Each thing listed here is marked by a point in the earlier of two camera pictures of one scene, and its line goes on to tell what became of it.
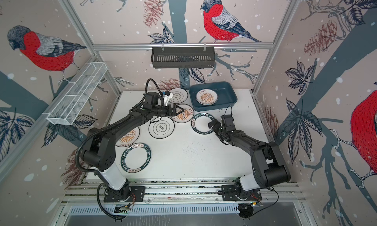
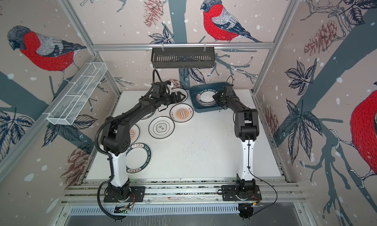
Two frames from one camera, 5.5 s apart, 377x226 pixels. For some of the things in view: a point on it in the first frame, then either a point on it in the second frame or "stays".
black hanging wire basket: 183,57 stays
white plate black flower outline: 179,95 stays
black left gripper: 173,112 -> 178,97
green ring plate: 136,157 stays
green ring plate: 199,123 -> 204,97
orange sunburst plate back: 185,116 stays
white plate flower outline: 162,128 stays
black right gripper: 216,127 -> 218,96
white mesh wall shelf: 76,93 stays
